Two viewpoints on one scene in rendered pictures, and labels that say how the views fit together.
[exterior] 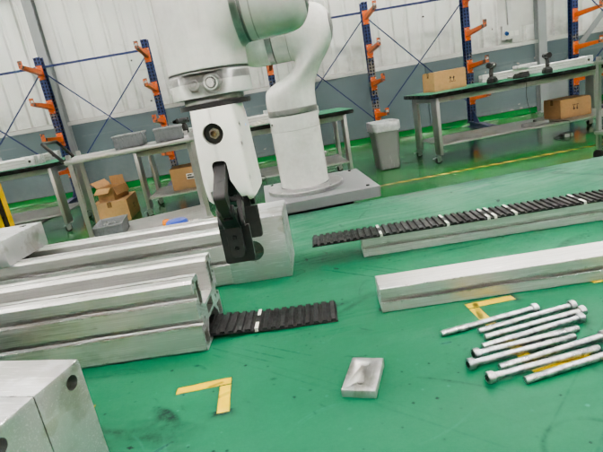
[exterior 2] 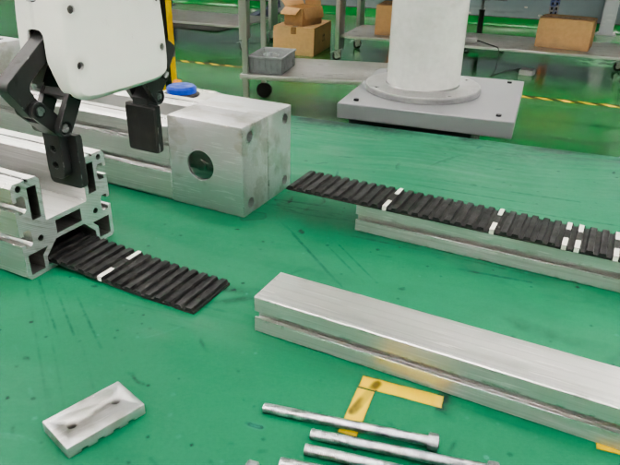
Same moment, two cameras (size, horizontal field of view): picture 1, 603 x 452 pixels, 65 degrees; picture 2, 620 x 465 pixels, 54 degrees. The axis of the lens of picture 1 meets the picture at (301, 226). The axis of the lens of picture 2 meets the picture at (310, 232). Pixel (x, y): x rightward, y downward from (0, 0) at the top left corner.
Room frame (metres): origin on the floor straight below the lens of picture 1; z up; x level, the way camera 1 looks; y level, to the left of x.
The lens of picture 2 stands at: (0.17, -0.25, 1.05)
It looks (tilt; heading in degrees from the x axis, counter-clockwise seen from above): 27 degrees down; 22
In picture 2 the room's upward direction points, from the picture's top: 1 degrees clockwise
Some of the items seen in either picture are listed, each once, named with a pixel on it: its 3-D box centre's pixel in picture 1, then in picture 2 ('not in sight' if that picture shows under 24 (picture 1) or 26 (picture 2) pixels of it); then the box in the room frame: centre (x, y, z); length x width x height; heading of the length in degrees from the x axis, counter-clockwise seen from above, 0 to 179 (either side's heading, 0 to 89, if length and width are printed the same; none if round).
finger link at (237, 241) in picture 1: (233, 235); (49, 145); (0.47, 0.07, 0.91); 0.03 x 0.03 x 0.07; 86
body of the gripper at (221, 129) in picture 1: (224, 145); (89, 5); (0.53, 0.07, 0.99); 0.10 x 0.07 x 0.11; 176
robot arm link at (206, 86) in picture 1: (211, 87); not in sight; (0.52, 0.07, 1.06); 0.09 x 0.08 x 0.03; 176
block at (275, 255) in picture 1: (260, 238); (238, 149); (0.73, 0.07, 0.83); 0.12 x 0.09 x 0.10; 176
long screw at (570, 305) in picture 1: (527, 317); (401, 452); (0.42, -0.21, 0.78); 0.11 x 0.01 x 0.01; 98
